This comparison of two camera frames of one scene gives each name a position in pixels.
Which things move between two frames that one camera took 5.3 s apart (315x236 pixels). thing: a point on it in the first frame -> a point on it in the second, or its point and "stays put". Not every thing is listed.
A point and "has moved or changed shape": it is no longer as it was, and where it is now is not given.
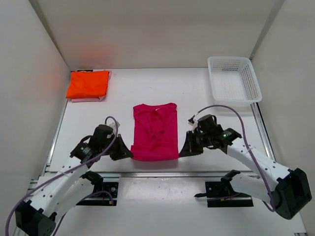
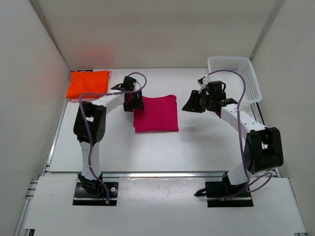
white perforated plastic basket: (233, 79) stays put
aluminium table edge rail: (77, 174) stays put
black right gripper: (195, 143) -> (197, 101)
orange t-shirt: (88, 84) stays put
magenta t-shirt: (155, 132) has moved or changed shape
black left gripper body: (115, 146) -> (134, 103)
